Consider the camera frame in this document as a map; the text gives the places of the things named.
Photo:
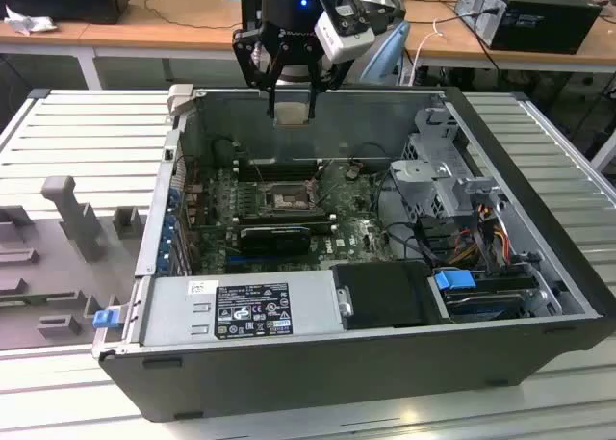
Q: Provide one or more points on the silver metal drive cage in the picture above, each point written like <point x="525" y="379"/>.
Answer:
<point x="423" y="170"/>

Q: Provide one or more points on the black plastic shroud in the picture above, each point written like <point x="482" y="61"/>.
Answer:
<point x="385" y="295"/>

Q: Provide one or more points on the round coin battery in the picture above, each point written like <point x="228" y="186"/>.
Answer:
<point x="352" y="171"/>

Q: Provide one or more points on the black desktop computer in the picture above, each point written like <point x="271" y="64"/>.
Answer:
<point x="539" y="21"/>

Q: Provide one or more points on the white barcode sticker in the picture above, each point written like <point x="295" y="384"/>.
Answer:
<point x="202" y="287"/>

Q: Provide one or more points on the black graphics card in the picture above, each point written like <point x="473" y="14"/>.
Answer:
<point x="274" y="241"/>

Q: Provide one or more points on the blue plastic latch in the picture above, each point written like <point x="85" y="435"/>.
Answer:
<point x="106" y="318"/>

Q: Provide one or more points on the grey power supply unit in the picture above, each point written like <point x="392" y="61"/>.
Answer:
<point x="168" y="310"/>

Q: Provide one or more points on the grey parts rack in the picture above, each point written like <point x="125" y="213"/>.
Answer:
<point x="48" y="247"/>

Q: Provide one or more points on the green RAM stick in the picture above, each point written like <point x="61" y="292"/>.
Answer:
<point x="322" y="225"/>

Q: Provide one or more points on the blue card retainer clip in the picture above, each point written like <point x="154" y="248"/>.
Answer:
<point x="166" y="261"/>
<point x="169" y="229"/>
<point x="174" y="195"/>

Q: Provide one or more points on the small black box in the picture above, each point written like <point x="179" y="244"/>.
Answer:
<point x="250" y="7"/>

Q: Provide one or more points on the black RAM slot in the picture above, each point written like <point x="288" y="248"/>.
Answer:
<point x="289" y="218"/>
<point x="289" y="214"/>
<point x="289" y="163"/>
<point x="289" y="167"/>
<point x="289" y="171"/>
<point x="289" y="175"/>

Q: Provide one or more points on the crumpled white paper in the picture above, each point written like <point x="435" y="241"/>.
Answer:
<point x="29" y="23"/>

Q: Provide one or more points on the CPU socket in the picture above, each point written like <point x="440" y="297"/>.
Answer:
<point x="289" y="200"/>

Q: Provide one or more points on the grey case latch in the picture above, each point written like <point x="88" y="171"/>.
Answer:
<point x="180" y="98"/>

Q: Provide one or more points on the hard disk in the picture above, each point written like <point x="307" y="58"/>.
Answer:
<point x="481" y="305"/>

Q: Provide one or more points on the green motherboard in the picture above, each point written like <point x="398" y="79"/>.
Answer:
<point x="346" y="238"/>

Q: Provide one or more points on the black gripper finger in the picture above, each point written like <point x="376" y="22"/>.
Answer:
<point x="243" y="55"/>
<point x="337" y="76"/>

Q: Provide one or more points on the silver CPU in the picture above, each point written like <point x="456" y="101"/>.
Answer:
<point x="291" y="115"/>

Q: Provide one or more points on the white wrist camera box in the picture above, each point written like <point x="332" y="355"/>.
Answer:
<point x="332" y="40"/>

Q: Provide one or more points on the blue disk carrier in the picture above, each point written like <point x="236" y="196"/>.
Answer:
<point x="454" y="281"/>

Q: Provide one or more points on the black certification label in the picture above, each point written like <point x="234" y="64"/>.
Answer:
<point x="252" y="310"/>

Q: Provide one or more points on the black open PC case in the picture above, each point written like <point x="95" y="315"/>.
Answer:
<point x="289" y="377"/>

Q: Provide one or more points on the wooden desk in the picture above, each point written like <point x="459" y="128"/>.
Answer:
<point x="144" y="26"/>
<point x="457" y="40"/>

